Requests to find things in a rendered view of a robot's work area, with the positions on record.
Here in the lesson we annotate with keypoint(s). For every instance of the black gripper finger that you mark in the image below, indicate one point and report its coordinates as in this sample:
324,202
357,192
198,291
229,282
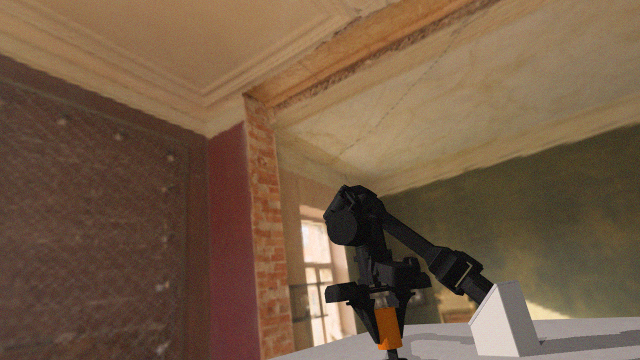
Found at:
399,301
365,310

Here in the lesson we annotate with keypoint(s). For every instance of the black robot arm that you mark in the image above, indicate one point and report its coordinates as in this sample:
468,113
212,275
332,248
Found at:
356,217

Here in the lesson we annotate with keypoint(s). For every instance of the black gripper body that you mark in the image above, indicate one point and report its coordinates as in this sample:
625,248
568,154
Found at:
352,292

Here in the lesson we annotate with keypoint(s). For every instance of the orange knob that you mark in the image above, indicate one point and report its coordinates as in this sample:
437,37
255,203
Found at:
388,328

